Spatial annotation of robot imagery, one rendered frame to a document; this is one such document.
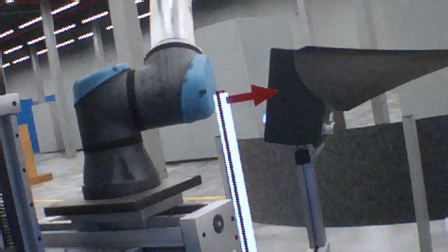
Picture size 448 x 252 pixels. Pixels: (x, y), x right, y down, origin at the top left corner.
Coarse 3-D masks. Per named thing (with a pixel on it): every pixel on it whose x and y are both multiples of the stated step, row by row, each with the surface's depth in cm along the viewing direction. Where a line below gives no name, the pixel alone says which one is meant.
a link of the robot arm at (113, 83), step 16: (80, 80) 114; (96, 80) 113; (112, 80) 114; (128, 80) 114; (80, 96) 114; (96, 96) 113; (112, 96) 113; (128, 96) 113; (80, 112) 115; (96, 112) 114; (112, 112) 114; (128, 112) 113; (80, 128) 116; (96, 128) 114; (112, 128) 114; (128, 128) 115; (144, 128) 117
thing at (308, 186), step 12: (300, 168) 120; (312, 168) 120; (300, 180) 121; (312, 180) 120; (312, 192) 120; (312, 204) 120; (312, 216) 122; (312, 228) 121; (312, 240) 121; (324, 240) 121
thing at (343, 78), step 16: (304, 48) 57; (320, 48) 57; (336, 48) 57; (352, 48) 57; (304, 64) 62; (320, 64) 62; (336, 64) 62; (352, 64) 62; (368, 64) 63; (384, 64) 63; (400, 64) 64; (416, 64) 65; (432, 64) 66; (304, 80) 68; (320, 80) 68; (336, 80) 68; (352, 80) 69; (368, 80) 70; (384, 80) 71; (400, 80) 72; (320, 96) 73; (336, 96) 73; (352, 96) 74; (368, 96) 75
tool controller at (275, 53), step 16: (272, 48) 125; (288, 48) 129; (272, 64) 125; (288, 64) 125; (272, 80) 126; (288, 80) 125; (272, 96) 126; (288, 96) 125; (304, 96) 124; (272, 112) 126; (288, 112) 125; (304, 112) 125; (320, 112) 124; (272, 128) 127; (288, 128) 126; (304, 128) 125; (320, 128) 125; (288, 144) 126; (304, 144) 125
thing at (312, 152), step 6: (324, 144) 142; (294, 150) 120; (300, 150) 120; (306, 150) 120; (312, 150) 123; (318, 150) 131; (294, 156) 120; (300, 156) 120; (306, 156) 120; (312, 156) 122; (300, 162) 120; (306, 162) 120
